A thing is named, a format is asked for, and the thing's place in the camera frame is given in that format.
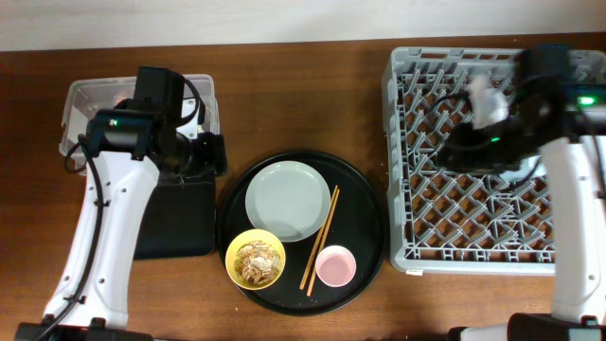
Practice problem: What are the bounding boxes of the pink plastic cup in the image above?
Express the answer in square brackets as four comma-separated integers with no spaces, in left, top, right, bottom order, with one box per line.
[315,245,357,288]

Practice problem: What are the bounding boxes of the light blue plastic cup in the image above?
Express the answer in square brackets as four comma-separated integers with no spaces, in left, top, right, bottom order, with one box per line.
[500,155,546,183]

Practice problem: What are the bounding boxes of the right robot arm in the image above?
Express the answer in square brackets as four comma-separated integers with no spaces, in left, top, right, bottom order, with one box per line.
[437,45,605,340]

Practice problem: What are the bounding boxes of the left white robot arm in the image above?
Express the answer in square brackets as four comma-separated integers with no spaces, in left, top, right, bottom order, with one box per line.
[14,109,226,340]

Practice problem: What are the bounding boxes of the grey dishwasher rack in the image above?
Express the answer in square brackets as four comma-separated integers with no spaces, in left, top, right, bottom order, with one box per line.
[381,45,606,278]

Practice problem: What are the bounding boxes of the clear plastic waste bin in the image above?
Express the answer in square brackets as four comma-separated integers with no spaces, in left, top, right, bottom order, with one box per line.
[60,74,220,193]

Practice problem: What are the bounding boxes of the black rectangular tray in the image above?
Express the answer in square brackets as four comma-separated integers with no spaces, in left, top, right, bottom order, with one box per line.
[134,175,216,260]

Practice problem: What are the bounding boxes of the grey round plate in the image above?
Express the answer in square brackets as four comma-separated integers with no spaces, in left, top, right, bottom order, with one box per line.
[245,160,331,242]

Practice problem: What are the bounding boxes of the yellow bowl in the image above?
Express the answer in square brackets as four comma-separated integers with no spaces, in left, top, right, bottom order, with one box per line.
[224,229,286,291]

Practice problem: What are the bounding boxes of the food scraps in bowl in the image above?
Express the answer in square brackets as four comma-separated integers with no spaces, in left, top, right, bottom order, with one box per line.
[235,241,282,287]

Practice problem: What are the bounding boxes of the round black serving tray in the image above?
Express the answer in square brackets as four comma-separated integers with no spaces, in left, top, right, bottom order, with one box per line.
[216,151,388,316]

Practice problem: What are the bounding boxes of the wooden chopstick left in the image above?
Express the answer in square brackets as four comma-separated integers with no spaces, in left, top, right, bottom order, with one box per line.
[299,185,340,296]

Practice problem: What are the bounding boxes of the wooden chopstick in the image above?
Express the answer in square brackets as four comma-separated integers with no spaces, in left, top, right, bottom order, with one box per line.
[299,185,340,296]
[306,186,341,297]

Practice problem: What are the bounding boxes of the wooden chopstick right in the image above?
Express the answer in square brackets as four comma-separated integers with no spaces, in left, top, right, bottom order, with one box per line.
[306,186,341,297]

